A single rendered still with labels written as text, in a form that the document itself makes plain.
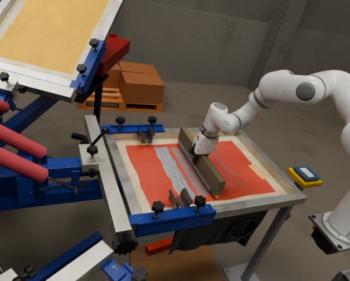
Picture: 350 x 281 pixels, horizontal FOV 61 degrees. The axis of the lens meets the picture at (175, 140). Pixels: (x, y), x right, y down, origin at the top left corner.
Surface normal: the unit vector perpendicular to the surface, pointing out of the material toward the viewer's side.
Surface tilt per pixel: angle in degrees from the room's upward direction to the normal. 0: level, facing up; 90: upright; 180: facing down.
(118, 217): 0
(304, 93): 91
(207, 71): 90
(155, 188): 0
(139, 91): 90
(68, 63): 32
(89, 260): 0
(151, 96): 90
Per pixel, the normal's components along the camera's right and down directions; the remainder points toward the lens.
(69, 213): 0.21, -0.82
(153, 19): 0.32, 0.57
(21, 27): 0.10, -0.42
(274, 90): -0.70, 0.30
